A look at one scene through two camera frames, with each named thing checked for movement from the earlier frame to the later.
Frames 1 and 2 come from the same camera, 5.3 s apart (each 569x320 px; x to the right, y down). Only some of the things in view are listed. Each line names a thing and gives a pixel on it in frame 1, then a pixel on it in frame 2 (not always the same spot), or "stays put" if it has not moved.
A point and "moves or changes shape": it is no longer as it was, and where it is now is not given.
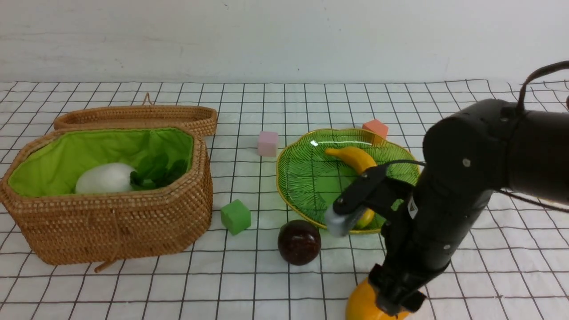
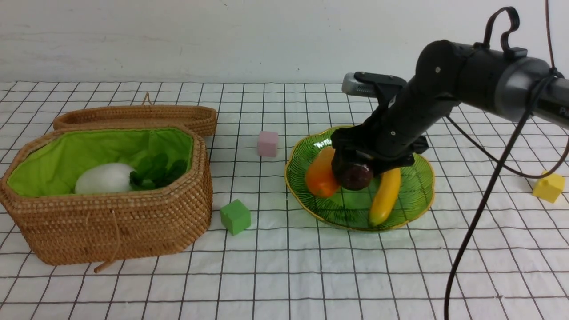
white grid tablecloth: x=261 y=259 stays put
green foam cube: x=235 y=217 stays put
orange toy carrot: x=160 y=172 stays put
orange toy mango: x=362 y=305 to x=320 y=179
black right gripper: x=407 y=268 to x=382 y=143
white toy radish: x=109 y=178 stays put
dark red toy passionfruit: x=299 y=242 to x=357 y=177
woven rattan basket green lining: x=51 y=164 stays put
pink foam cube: x=268 y=142 stays put
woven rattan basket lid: x=202 y=120 stays put
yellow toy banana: x=364 y=162 moves or changes shape
